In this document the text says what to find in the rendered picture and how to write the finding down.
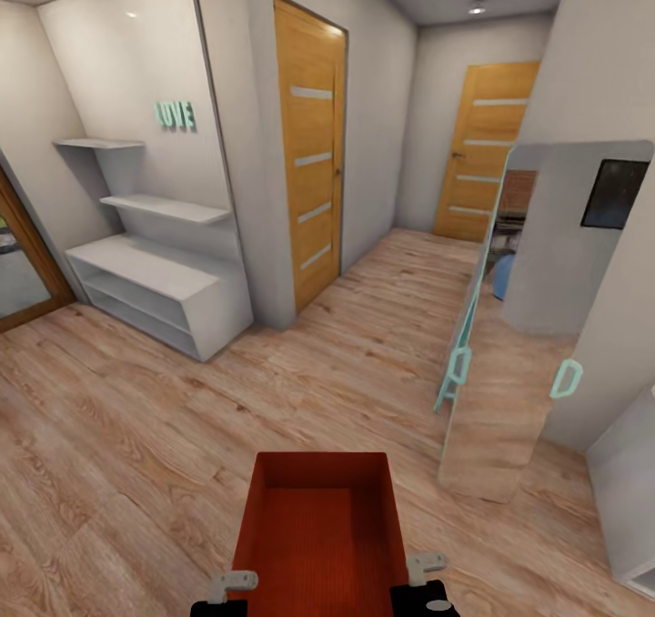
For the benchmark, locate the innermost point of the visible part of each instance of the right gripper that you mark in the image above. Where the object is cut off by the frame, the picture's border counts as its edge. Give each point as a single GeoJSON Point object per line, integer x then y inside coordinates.
{"type": "Point", "coordinates": [404, 598]}

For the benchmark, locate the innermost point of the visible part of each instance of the standing mirror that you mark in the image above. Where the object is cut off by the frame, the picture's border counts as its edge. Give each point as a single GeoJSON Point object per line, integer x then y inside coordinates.
{"type": "Point", "coordinates": [561, 210]}

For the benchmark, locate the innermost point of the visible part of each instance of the door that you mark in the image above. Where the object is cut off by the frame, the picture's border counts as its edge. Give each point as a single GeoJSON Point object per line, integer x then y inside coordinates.
{"type": "Point", "coordinates": [311, 73]}
{"type": "Point", "coordinates": [492, 106]}
{"type": "Point", "coordinates": [31, 284]}

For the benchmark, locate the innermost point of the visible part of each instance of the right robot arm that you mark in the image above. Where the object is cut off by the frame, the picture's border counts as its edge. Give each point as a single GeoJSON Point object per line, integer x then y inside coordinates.
{"type": "Point", "coordinates": [420, 598]}

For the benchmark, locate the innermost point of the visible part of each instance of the decorative sign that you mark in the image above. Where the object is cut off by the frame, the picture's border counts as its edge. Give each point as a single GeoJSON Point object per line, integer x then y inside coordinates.
{"type": "Point", "coordinates": [171, 113]}

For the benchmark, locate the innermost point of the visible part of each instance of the storage box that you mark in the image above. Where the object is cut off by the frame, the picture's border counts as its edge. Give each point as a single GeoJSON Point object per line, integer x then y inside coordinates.
{"type": "Point", "coordinates": [321, 531]}

